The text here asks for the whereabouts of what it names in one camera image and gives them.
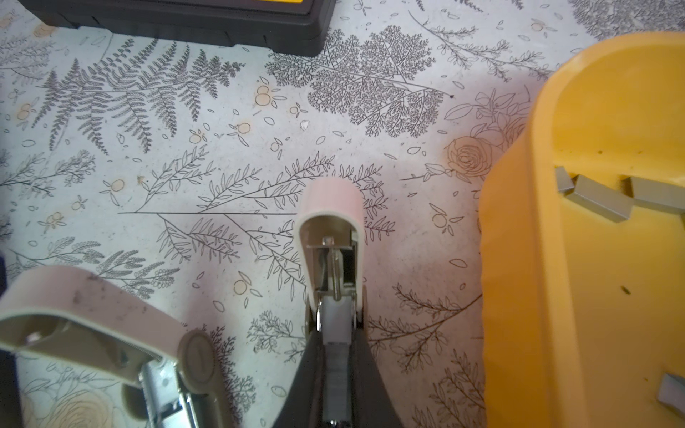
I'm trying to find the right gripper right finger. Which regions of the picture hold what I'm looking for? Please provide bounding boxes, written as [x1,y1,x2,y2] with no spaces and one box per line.
[350,329,403,428]

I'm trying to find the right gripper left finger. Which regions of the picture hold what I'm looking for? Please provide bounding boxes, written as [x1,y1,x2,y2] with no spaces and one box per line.
[273,331,326,428]

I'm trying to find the yellow plastic tray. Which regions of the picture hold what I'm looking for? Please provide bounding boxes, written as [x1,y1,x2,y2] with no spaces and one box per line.
[479,32,684,427]

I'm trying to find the staple strips in tray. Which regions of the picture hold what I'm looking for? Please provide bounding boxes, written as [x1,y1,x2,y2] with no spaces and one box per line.
[562,175,684,427]

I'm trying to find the black tool case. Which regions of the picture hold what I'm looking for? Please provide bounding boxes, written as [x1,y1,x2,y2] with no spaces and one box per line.
[21,0,335,57]

